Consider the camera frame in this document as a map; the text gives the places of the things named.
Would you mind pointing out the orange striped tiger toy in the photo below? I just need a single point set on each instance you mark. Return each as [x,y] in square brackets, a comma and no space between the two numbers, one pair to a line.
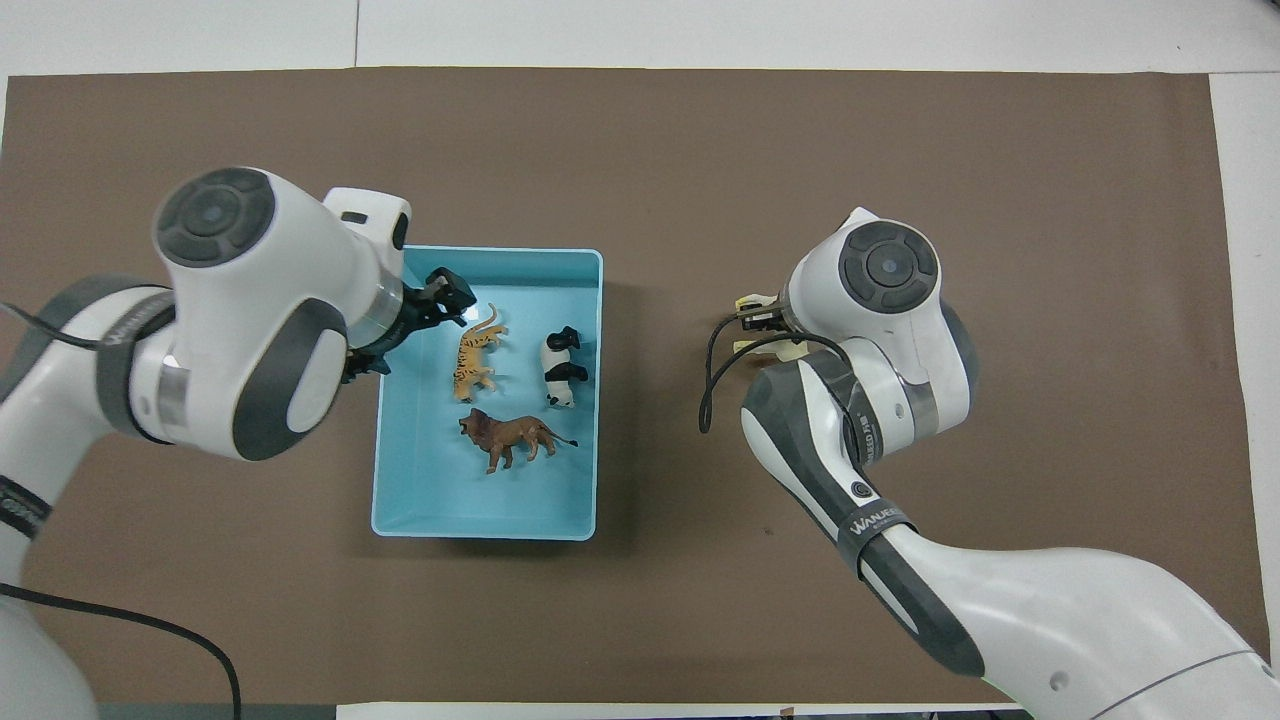
[472,362]

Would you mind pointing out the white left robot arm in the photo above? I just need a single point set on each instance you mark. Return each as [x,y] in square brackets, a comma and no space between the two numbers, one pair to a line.
[250,300]

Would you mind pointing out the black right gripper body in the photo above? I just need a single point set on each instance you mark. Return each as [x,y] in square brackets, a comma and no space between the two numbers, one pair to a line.
[765,316]

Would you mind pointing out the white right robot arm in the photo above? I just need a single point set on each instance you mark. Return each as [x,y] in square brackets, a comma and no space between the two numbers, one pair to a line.
[880,330]

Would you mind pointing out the light blue storage box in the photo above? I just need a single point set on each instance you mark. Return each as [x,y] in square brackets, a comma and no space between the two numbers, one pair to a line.
[430,490]

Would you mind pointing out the brown lion toy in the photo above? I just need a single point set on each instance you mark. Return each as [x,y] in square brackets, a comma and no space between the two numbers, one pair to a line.
[515,437]

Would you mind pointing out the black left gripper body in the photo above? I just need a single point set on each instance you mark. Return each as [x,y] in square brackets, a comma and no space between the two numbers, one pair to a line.
[415,312]

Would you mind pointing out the black and white panda toy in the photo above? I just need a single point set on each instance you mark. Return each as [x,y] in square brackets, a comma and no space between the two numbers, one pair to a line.
[563,372]

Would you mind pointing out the brown table mat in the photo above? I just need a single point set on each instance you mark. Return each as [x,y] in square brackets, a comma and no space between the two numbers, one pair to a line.
[900,150]

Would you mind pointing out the cream white horse toy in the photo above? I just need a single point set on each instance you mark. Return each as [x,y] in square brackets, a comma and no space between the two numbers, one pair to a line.
[790,348]

